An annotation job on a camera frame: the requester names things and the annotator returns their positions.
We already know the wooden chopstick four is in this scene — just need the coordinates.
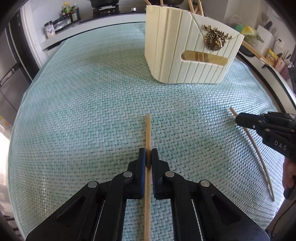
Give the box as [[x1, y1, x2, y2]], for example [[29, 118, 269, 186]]
[[144, 113, 152, 241]]

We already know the wooden chopstick eight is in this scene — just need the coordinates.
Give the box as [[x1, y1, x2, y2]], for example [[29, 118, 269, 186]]
[[188, 0, 196, 13]]

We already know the wooden chopstick nine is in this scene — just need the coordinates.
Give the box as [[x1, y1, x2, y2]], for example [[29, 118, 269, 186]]
[[198, 0, 204, 16]]

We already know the person's right hand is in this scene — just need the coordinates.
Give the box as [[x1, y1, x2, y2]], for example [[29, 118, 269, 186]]
[[282, 157, 296, 189]]

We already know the purple soap bottle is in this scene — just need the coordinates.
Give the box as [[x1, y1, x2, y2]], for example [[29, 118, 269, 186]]
[[280, 64, 294, 81]]

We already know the pink utensil cup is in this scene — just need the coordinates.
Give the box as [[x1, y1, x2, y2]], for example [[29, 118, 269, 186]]
[[274, 58, 285, 73]]

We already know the yellow tin can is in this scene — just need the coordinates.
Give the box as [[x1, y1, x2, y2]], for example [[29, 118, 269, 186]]
[[266, 49, 279, 66]]

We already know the wooden cutting board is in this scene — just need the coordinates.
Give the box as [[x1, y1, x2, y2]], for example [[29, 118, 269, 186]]
[[239, 41, 268, 64]]

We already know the light blue woven table mat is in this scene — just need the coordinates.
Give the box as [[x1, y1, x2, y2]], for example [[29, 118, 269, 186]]
[[8, 23, 283, 236]]

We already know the white knife block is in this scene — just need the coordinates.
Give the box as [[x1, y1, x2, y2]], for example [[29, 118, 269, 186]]
[[254, 25, 275, 56]]

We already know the cream plastic utensil holder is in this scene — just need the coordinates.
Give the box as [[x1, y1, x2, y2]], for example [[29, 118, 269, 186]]
[[144, 5, 244, 84]]

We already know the yellow cardboard box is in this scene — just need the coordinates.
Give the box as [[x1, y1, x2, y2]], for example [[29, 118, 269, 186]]
[[0, 116, 13, 139]]

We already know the grey double door refrigerator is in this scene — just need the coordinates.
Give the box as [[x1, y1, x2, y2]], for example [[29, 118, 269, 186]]
[[0, 27, 32, 125]]

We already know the white spice shaker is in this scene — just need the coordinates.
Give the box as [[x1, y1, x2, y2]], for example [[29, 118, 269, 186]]
[[44, 21, 56, 39]]

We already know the spice jar rack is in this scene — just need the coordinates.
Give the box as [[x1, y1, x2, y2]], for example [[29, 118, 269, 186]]
[[53, 16, 68, 33]]

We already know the black pot orange lid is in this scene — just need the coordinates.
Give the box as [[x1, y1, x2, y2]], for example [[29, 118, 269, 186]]
[[89, 0, 119, 8]]

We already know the sauce bottles group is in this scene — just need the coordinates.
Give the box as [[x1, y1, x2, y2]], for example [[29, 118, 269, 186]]
[[61, 2, 81, 25]]

